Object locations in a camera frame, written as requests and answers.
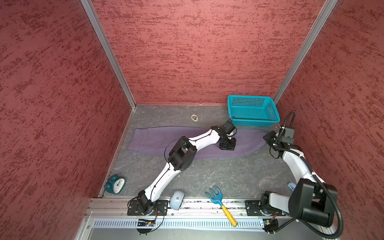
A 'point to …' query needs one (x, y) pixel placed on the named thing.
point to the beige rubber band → (194, 120)
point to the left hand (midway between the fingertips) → (234, 150)
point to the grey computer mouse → (177, 199)
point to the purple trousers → (157, 140)
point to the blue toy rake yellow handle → (217, 198)
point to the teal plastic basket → (252, 111)
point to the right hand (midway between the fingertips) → (263, 137)
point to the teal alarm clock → (115, 184)
